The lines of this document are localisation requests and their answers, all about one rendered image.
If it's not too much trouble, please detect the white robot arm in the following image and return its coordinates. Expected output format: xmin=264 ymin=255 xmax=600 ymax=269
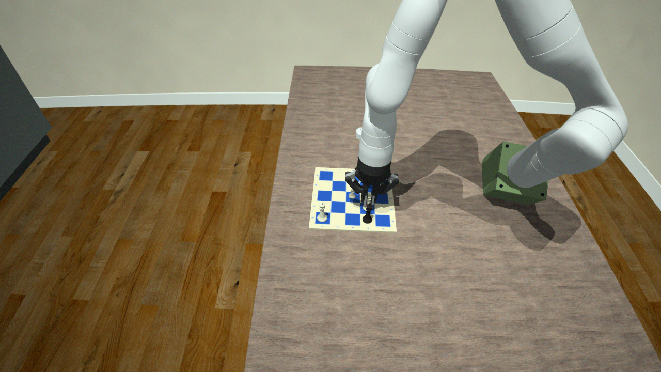
xmin=356 ymin=0 xmax=628 ymax=188

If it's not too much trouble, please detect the blue and cream chessboard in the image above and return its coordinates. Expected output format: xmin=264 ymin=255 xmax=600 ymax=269
xmin=309 ymin=167 xmax=397 ymax=233

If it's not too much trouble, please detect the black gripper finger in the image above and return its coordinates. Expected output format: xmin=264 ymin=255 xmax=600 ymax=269
xmin=370 ymin=173 xmax=399 ymax=205
xmin=345 ymin=171 xmax=370 ymax=205

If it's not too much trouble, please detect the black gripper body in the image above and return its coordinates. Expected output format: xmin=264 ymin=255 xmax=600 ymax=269
xmin=355 ymin=157 xmax=391 ymax=186

